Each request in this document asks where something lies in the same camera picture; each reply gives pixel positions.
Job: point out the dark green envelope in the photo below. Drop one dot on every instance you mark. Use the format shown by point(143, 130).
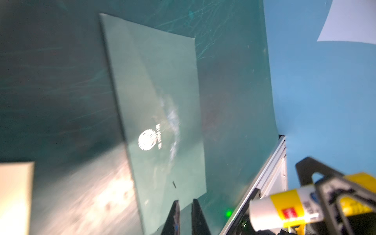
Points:
point(157, 89)

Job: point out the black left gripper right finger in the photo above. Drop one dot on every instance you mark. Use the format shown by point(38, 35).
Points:
point(199, 224)

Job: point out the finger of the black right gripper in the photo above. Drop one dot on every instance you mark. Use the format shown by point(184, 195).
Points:
point(336, 222)
point(309, 166)

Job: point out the cream yellow envelope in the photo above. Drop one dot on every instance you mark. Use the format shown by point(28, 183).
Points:
point(16, 197)

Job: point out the aluminium front mounting rail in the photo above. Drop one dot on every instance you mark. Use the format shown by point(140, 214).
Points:
point(271, 179)

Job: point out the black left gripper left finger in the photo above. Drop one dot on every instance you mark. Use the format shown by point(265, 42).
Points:
point(172, 223)

